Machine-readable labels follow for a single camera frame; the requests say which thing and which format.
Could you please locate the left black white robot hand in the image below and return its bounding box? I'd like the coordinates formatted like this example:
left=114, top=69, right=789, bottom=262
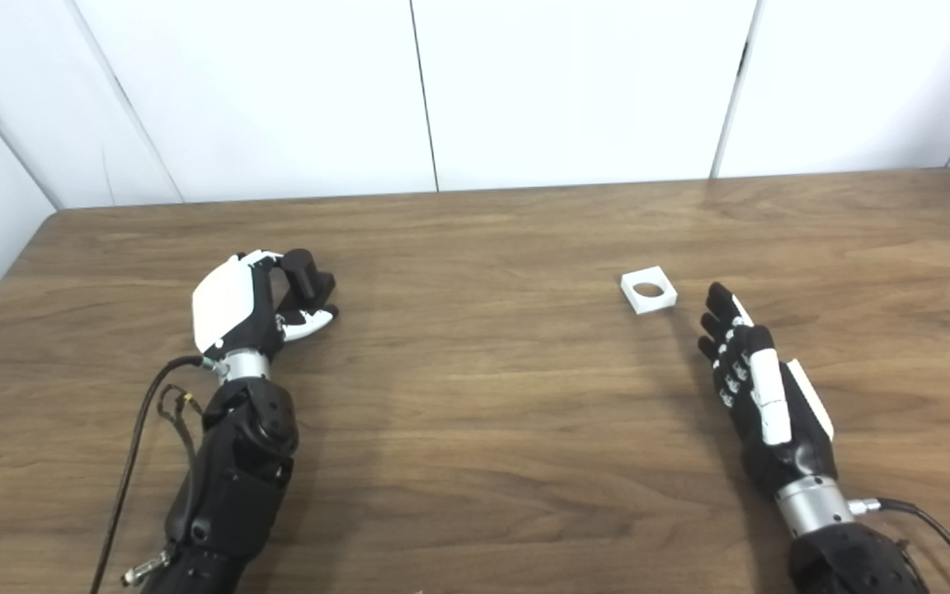
left=192, top=249, right=340, bottom=361

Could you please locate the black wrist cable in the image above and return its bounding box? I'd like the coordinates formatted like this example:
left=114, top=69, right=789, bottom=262
left=89, top=356, right=216, bottom=594
left=848, top=497, right=950, bottom=594

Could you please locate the black peg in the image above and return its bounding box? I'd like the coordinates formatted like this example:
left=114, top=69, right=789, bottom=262
left=280, top=248, right=337, bottom=314

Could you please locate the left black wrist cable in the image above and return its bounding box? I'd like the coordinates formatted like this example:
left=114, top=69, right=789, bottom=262
left=89, top=356, right=216, bottom=594

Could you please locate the left thin wire bundle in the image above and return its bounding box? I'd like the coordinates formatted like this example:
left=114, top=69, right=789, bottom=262
left=157, top=384, right=200, bottom=464

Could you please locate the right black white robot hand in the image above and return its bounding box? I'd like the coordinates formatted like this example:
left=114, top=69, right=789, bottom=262
left=697, top=282, right=839, bottom=499

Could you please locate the white square piece with hole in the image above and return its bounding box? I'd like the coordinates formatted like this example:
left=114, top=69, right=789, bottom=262
left=620, top=266, right=679, bottom=316

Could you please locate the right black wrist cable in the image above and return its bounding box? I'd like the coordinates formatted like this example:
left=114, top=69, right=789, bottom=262
left=848, top=497, right=950, bottom=594

